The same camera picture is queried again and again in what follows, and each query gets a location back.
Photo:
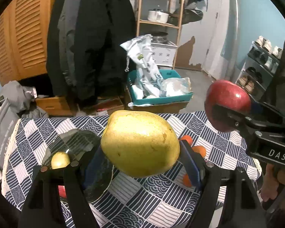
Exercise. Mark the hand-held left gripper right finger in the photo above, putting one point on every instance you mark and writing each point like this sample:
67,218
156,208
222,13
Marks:
190,166

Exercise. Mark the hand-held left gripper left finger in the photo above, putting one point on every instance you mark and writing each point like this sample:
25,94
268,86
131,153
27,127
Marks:
95,171

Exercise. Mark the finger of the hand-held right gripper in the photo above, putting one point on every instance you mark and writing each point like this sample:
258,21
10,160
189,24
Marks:
228,115
257,108

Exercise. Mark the large orange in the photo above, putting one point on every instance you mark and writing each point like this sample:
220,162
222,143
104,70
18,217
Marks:
187,181

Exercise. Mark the medium orange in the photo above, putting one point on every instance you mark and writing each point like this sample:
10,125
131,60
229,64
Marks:
200,151

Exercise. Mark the red apple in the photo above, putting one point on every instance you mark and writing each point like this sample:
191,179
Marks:
228,95
62,192

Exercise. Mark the yellow pear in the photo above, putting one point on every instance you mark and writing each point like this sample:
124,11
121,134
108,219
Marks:
60,160
140,144

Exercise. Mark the person's right hand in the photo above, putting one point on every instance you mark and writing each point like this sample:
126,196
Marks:
270,185

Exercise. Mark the shoe rack with shoes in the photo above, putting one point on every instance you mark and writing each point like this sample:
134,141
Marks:
249,84

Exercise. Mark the small orange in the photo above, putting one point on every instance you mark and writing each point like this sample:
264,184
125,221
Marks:
187,139

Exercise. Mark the white shoe rack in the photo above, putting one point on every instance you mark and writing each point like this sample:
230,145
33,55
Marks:
245,68

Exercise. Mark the clear plastic bag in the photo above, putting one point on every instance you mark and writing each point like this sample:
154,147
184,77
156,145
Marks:
177,87

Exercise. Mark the blue checkered tablecloth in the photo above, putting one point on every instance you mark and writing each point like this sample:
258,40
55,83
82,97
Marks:
142,204

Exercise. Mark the flat cardboard box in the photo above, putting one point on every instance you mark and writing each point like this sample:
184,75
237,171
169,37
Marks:
109,105

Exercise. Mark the teal plastic crate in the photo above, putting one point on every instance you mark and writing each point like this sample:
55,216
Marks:
161,101

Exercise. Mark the wooden drawer box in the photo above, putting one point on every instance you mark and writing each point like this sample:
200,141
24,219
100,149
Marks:
53,104

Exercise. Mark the grey metal pipe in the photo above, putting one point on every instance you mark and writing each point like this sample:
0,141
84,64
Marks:
233,28

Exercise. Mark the white patterned storage box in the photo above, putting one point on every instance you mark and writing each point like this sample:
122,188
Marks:
165,54

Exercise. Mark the pale blue door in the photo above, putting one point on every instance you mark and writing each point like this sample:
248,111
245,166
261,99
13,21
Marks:
201,28

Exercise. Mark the grey tote bag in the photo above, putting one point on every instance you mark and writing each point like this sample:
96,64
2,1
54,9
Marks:
3,133

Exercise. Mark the white rice bag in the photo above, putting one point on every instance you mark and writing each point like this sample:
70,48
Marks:
144,59

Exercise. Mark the steel steamer pot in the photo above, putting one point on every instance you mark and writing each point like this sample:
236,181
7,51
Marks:
159,37

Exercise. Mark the grey hanging backpack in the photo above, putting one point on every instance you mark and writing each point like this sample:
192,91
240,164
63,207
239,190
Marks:
191,14

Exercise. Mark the pile of grey clothes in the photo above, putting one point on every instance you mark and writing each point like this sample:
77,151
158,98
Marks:
16,95

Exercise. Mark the white pot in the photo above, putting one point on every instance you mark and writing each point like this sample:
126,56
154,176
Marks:
158,15

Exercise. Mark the black coat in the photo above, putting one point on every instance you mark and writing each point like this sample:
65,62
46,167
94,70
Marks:
102,40

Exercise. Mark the wooden shelf rack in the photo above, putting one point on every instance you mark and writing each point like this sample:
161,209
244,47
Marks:
139,16

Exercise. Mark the grey jacket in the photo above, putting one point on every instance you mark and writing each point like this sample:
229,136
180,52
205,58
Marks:
66,28

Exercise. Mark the wooden louvred wardrobe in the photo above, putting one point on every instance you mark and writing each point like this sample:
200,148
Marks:
21,33

